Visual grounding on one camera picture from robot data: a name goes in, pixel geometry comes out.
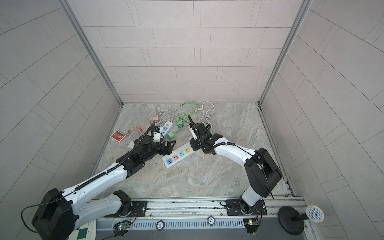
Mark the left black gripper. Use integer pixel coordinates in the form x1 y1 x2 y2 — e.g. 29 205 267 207
141 136 177 164

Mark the long colourful socket power strip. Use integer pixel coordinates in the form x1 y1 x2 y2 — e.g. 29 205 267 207
162 143 194 169

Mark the green charger block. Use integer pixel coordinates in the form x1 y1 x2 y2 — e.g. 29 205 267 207
177 120 184 129
166 131 175 140

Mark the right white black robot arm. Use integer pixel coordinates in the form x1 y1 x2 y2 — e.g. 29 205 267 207
188 116 283 215

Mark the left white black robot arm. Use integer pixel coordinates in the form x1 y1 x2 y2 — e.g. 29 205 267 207
27 124 176 240

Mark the small blue socket power strip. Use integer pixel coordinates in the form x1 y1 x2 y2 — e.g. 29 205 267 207
161 121 173 136

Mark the red card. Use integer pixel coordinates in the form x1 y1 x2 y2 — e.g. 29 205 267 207
111 131 127 143

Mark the left circuit board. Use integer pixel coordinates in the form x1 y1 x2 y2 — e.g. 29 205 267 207
113 221 131 231

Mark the circuit board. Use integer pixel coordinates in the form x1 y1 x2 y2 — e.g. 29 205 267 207
113 221 131 231
243 219 261 234

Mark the right circuit board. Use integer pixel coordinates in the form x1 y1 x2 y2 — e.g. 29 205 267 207
243 219 261 234

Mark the green white checkerboard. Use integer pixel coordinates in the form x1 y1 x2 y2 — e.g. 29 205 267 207
67 221 97 240

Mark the black round stand base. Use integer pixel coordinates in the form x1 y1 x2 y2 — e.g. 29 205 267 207
278 206 309 236

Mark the white round mesh disc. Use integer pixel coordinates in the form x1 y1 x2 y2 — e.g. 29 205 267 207
305 205 325 223

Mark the white flat charger with cable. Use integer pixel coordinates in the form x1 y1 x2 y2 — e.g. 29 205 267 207
127 141 135 151

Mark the white power strip cord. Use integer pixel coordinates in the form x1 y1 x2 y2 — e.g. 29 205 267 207
201 101 216 125

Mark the pink charger with cable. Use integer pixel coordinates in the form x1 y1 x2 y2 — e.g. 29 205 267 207
126 107 161 136

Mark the green cable bundle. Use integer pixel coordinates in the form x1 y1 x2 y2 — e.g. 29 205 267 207
176 100 202 124

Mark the aluminium rail frame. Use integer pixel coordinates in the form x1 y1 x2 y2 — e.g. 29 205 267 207
96 196 307 231

